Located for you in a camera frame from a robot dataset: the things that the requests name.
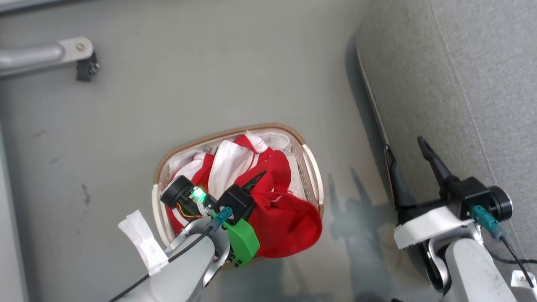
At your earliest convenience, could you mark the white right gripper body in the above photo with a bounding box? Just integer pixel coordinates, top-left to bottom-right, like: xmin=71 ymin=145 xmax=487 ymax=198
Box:
xmin=394 ymin=201 xmax=474 ymax=250

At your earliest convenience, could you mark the grey fabric sofa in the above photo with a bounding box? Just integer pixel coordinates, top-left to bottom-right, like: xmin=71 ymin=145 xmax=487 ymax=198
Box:
xmin=357 ymin=0 xmax=537 ymax=302

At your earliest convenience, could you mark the small white cable tag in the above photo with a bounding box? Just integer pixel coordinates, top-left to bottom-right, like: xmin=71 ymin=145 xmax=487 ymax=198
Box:
xmin=511 ymin=270 xmax=537 ymax=289

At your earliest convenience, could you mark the grey metal partition foot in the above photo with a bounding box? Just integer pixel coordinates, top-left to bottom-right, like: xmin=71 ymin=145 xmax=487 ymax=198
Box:
xmin=0 ymin=37 xmax=94 ymax=78

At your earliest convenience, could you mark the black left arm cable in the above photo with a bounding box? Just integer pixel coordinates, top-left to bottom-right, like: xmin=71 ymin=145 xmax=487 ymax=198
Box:
xmin=108 ymin=226 xmax=214 ymax=302

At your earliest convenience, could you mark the white basket liner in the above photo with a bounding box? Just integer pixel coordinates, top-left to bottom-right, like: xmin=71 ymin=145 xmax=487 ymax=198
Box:
xmin=168 ymin=131 xmax=305 ymax=200

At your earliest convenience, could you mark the teal left cable connector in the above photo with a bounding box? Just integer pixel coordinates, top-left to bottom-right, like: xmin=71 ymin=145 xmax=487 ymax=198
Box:
xmin=212 ymin=206 xmax=234 ymax=225

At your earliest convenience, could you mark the white laundry basket brown rim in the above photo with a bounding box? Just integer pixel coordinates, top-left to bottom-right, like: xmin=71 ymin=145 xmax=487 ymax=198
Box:
xmin=152 ymin=122 xmax=324 ymax=269

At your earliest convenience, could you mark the grey partition bottom rail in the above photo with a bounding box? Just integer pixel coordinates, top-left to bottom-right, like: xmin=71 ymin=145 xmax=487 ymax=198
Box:
xmin=0 ymin=0 xmax=68 ymax=12

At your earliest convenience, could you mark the white tape label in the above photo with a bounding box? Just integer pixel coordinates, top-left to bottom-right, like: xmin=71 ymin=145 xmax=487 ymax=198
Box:
xmin=118 ymin=210 xmax=169 ymax=276

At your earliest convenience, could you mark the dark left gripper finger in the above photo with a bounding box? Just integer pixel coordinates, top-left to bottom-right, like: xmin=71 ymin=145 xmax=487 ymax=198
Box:
xmin=242 ymin=171 xmax=268 ymax=193

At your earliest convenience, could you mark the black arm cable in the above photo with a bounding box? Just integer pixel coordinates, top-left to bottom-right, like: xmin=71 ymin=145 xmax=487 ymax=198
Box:
xmin=108 ymin=226 xmax=214 ymax=302
xmin=499 ymin=235 xmax=537 ymax=290

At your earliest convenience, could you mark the teal cable connector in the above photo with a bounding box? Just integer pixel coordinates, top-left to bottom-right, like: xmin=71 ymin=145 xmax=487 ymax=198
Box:
xmin=471 ymin=205 xmax=506 ymax=240
xmin=212 ymin=206 xmax=234 ymax=225

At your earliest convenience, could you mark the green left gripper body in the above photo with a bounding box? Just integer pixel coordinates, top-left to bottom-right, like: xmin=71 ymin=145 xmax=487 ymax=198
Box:
xmin=222 ymin=218 xmax=261 ymax=268

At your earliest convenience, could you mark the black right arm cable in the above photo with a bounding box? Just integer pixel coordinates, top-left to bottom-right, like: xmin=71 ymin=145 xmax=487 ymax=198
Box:
xmin=499 ymin=235 xmax=537 ymax=290

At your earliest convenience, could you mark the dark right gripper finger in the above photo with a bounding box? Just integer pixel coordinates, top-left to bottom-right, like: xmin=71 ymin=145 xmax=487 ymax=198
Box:
xmin=417 ymin=135 xmax=454 ymax=198
xmin=385 ymin=145 xmax=417 ymax=210

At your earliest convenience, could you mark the teal right cable connector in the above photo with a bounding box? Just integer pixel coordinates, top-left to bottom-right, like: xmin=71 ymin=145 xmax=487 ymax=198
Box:
xmin=471 ymin=205 xmax=506 ymax=240

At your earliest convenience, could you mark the red and white clothing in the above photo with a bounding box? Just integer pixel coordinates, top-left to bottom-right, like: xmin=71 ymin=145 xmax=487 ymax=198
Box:
xmin=166 ymin=131 xmax=323 ymax=258

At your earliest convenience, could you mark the black caster wheel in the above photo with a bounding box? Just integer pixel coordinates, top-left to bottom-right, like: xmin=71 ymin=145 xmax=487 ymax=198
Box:
xmin=76 ymin=51 xmax=100 ymax=82

